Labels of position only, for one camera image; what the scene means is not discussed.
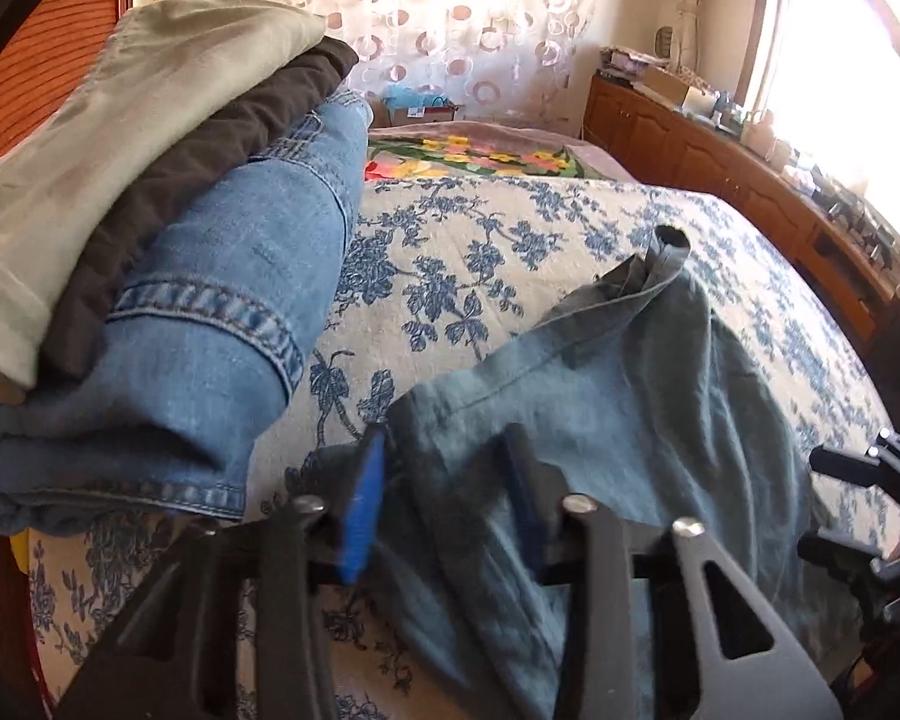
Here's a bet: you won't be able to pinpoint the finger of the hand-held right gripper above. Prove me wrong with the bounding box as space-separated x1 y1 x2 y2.
808 427 900 500
797 525 900 602

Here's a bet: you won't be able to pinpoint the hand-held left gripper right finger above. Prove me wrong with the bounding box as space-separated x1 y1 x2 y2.
501 424 845 720

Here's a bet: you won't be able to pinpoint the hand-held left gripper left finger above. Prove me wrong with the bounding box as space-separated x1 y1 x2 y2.
56 424 389 720

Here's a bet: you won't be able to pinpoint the teal pants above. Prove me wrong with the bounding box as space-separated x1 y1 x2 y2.
285 225 833 720

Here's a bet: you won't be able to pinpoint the folded black pants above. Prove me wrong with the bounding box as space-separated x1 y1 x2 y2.
41 36 359 385

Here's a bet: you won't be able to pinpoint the folded beige pants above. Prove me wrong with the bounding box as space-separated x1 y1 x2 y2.
0 0 328 391

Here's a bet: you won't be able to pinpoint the blue floral bedspread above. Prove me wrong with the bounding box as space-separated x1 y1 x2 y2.
26 176 900 720

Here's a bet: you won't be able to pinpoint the folded blue jeans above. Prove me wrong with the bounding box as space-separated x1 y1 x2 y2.
0 88 376 535

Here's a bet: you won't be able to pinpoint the colourful flower blanket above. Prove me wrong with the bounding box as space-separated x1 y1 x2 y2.
364 120 638 182

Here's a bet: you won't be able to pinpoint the clutter on cabinet top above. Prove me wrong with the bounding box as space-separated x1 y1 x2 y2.
598 45 900 280

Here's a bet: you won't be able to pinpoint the wooden cabinet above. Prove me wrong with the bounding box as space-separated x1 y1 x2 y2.
583 73 900 362

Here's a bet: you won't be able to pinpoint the window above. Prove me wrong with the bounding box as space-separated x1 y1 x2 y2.
742 0 900 192

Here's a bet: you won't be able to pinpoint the blue plastic bag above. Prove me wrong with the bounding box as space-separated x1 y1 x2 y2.
382 85 451 115

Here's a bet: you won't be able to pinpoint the circle pattern lace curtain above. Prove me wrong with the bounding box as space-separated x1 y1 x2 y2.
131 0 602 140

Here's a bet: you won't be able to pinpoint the orange wooden door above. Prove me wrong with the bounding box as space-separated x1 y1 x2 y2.
0 0 133 182

